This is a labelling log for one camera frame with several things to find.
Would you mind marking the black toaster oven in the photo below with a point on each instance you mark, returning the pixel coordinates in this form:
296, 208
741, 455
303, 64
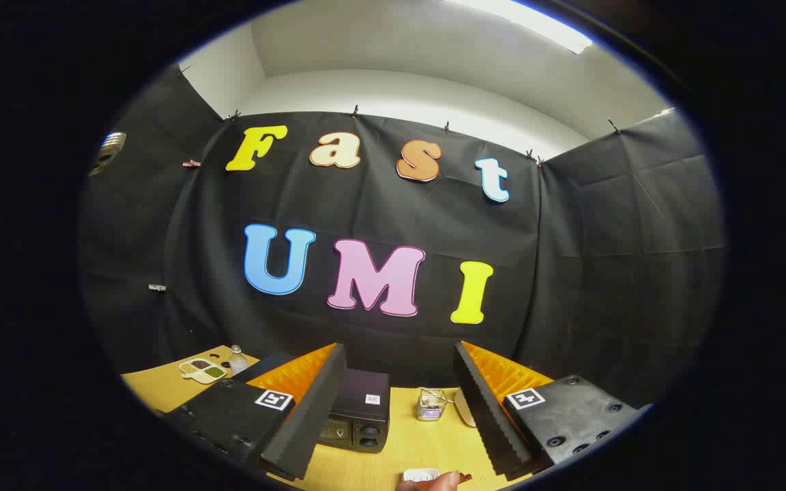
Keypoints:
360, 409

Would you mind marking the white ridged tray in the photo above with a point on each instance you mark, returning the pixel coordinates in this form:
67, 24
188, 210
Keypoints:
421, 473

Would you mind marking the divided snack dish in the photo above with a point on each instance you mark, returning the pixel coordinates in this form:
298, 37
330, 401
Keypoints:
203, 370

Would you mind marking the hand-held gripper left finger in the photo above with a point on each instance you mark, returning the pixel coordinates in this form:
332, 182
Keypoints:
311, 416

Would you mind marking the pink clip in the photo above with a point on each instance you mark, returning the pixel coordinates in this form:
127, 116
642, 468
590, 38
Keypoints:
192, 164

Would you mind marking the black backdrop cloth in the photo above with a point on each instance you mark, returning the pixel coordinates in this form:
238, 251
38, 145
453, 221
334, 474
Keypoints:
379, 218

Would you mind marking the small clear bottle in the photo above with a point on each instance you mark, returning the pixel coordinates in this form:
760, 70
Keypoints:
237, 361

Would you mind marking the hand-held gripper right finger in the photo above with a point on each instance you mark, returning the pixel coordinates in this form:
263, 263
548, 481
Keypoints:
485, 409

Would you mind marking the silver metal fixture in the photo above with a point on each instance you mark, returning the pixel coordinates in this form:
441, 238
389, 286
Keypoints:
109, 151

